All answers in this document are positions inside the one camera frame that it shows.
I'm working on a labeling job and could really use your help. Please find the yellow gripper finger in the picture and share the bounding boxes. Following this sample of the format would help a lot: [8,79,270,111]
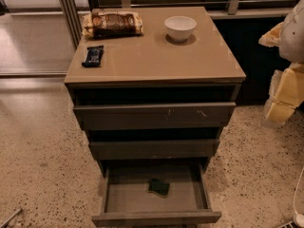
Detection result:
[265,63,304,124]
[258,22,283,48]

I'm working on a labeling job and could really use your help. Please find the green yellow sponge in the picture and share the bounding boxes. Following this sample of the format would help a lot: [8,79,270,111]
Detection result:
[148,179,170,198]

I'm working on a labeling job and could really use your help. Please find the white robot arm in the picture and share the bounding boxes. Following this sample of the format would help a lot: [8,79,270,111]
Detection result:
[258,0,304,128]

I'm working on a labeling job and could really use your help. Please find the grey top drawer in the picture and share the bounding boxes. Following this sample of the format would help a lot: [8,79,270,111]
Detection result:
[73,103,236,130]

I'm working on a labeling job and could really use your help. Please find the grey drawer cabinet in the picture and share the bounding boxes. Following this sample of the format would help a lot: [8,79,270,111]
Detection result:
[65,7,245,169]

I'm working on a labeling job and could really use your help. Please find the grey open bottom drawer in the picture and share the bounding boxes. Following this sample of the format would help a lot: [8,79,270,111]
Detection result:
[92,160,221,227]

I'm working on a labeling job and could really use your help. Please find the grey middle drawer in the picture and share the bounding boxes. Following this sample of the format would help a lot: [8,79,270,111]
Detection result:
[89,139,219,160]

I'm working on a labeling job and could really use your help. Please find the white ceramic bowl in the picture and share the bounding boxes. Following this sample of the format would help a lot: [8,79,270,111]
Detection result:
[164,16,197,42]

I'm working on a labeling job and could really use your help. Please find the brown snack bag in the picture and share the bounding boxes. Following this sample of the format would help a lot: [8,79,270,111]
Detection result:
[82,9,143,38]

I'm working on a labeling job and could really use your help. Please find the dark blue candy bar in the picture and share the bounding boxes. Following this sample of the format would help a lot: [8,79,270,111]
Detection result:
[82,46,104,67]

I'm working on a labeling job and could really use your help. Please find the metal rod on floor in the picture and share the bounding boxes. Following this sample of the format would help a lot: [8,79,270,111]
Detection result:
[0,208,22,228]

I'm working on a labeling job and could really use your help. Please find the white cable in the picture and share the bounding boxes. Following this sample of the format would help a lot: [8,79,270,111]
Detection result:
[292,167,304,228]

